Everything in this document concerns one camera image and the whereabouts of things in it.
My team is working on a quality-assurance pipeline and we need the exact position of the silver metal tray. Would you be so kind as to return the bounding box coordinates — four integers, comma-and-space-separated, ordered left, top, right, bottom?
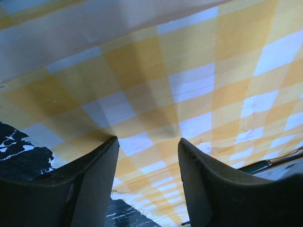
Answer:
254, 162, 303, 181

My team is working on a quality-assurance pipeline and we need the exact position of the yellow checkered tablecloth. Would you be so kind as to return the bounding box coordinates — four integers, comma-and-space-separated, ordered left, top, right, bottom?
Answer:
0, 0, 303, 227

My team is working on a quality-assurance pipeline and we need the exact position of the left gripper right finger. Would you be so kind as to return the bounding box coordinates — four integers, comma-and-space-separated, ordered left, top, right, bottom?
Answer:
178, 138, 303, 227

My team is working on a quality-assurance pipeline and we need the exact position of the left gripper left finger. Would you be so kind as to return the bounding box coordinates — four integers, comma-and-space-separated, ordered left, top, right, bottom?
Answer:
0, 137, 118, 227

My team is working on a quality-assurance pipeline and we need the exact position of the silver fork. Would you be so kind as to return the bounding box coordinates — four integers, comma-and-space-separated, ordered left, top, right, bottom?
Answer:
238, 147, 303, 174

